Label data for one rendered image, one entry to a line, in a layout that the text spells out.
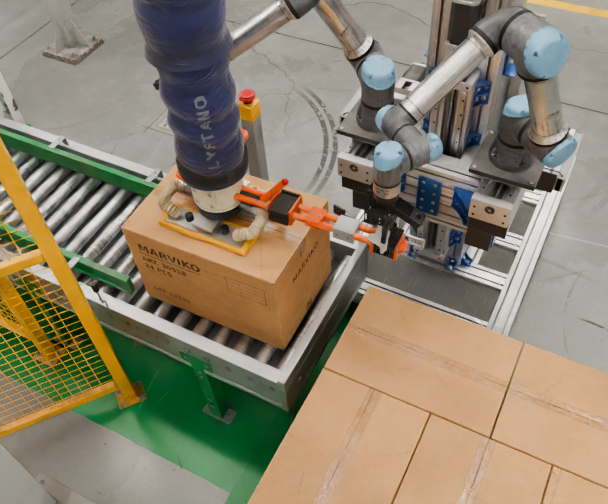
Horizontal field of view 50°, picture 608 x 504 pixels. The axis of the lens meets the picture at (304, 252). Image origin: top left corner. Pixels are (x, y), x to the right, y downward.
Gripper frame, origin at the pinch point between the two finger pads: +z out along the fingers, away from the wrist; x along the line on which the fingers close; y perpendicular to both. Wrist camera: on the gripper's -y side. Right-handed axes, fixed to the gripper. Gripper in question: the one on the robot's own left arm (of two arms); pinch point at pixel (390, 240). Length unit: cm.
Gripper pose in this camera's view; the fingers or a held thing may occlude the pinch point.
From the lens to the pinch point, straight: 196.9
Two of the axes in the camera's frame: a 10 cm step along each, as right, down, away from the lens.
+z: 0.6, 6.4, 7.6
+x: -4.5, 7.0, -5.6
